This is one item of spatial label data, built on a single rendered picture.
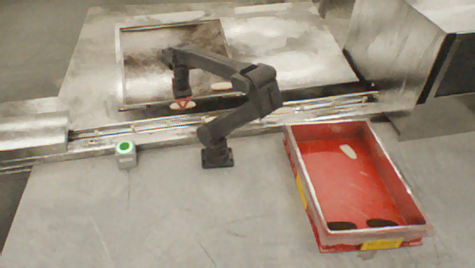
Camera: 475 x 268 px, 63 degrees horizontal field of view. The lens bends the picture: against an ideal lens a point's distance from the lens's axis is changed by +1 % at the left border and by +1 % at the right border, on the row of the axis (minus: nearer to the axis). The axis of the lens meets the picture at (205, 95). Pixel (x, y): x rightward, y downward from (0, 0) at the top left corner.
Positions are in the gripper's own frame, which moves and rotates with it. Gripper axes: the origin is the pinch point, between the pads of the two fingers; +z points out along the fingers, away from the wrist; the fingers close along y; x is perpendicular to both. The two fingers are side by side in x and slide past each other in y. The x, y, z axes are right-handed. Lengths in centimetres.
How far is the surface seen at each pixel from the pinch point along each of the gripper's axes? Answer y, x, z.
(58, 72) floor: -167, -82, 103
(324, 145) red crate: 22, 52, 10
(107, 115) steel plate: -12.8, -30.2, 13.6
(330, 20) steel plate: -70, 98, 13
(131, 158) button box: 17.7, -21.0, 7.0
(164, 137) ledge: 8.9, -8.4, 8.1
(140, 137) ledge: 7.1, -17.3, 8.4
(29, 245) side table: 42, -54, 12
